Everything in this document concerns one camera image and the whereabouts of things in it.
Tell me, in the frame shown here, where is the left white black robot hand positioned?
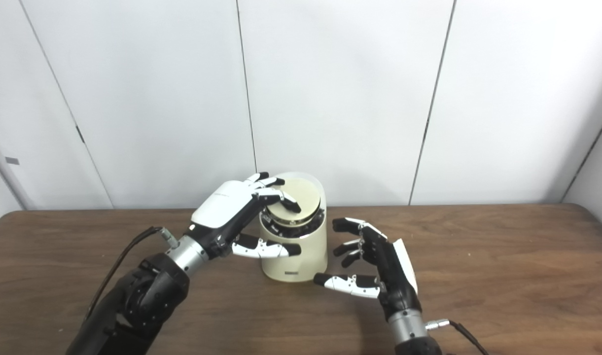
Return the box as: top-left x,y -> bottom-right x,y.
188,172 -> 302,259

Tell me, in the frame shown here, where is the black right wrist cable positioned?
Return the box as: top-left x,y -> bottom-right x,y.
425,319 -> 490,355

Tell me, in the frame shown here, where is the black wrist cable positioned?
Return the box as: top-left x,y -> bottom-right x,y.
425,319 -> 490,355
84,226 -> 179,321

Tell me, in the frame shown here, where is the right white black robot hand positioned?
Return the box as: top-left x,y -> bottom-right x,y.
314,217 -> 422,323

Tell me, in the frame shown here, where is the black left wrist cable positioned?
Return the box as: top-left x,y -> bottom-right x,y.
84,226 -> 179,321

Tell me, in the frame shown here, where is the cream-colored desktop bin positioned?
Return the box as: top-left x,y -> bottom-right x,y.
260,172 -> 328,283

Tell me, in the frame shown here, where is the round cream bin lid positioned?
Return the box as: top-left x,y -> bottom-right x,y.
265,178 -> 322,226

